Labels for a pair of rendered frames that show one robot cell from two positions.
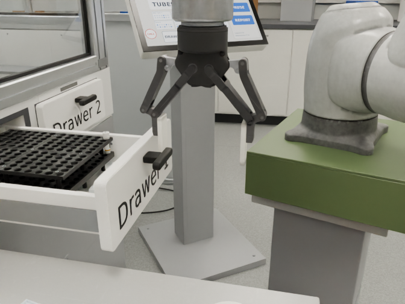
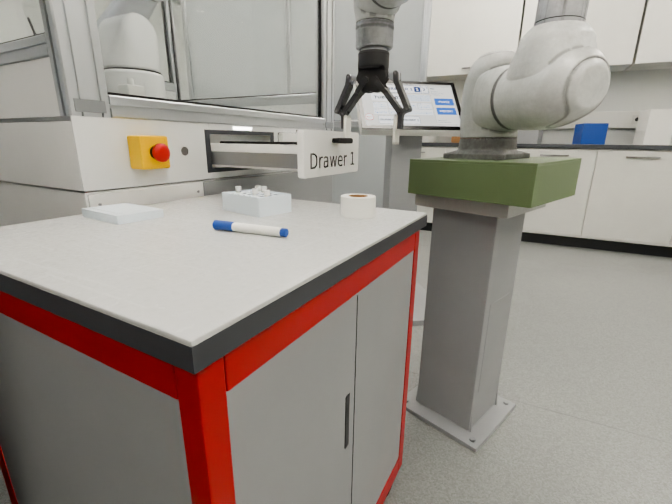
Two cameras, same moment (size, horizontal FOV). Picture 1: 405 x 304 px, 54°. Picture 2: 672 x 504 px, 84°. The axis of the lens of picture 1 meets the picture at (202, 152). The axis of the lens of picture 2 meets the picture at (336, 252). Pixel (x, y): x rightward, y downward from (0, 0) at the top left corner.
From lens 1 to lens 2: 0.49 m
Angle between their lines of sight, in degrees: 17
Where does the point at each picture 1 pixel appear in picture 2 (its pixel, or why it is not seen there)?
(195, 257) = not seen: hidden behind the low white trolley
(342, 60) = (480, 89)
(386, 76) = (503, 89)
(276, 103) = not seen: hidden behind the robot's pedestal
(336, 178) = (468, 169)
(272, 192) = (425, 188)
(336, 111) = (478, 130)
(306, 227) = (455, 226)
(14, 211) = (255, 159)
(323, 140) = (469, 154)
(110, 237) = (303, 167)
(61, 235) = not seen: hidden behind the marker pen
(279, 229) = (436, 230)
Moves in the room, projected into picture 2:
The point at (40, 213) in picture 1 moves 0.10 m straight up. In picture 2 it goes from (268, 159) to (266, 116)
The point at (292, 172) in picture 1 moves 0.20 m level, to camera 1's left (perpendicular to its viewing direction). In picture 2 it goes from (439, 170) to (366, 168)
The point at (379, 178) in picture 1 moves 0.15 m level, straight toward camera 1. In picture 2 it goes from (496, 164) to (469, 166)
